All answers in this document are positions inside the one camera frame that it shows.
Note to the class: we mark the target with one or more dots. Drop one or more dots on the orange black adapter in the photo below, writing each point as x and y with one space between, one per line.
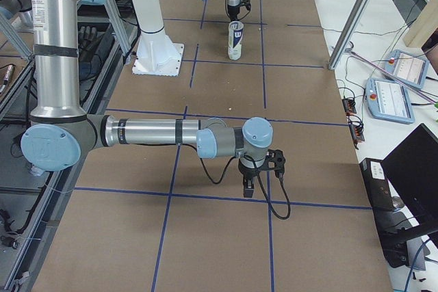
356 129
349 105

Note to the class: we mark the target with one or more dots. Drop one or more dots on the black desktop computer box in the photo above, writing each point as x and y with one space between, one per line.
377 187

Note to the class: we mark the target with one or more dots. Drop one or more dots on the teach pendant tablet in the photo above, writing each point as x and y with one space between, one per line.
388 100
412 69

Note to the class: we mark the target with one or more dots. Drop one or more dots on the white tennis ball can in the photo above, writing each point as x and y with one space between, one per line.
236 29

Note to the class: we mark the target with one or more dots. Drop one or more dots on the far teach pendant tablet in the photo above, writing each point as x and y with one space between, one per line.
412 69

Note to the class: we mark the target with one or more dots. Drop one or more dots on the aluminium frame post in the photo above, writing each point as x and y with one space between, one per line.
347 32

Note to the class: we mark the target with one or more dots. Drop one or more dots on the upper orange black adapter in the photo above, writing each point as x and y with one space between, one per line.
349 105

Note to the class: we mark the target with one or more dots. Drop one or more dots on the brown paper table cover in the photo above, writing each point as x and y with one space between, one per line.
158 219

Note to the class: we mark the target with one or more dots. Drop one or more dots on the white camera stand pole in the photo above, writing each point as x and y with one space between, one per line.
156 53

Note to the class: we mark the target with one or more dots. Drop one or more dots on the lower orange black adapter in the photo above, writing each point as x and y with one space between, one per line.
356 129

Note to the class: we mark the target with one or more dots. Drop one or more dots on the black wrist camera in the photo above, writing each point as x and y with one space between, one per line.
246 4
276 162

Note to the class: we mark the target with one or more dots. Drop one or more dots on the near teach pendant tablet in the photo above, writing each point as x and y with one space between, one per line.
388 100

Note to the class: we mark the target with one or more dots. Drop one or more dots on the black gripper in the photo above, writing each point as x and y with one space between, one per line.
247 171
233 11

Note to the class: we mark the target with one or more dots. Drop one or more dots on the black computer monitor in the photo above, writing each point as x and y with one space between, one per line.
411 168

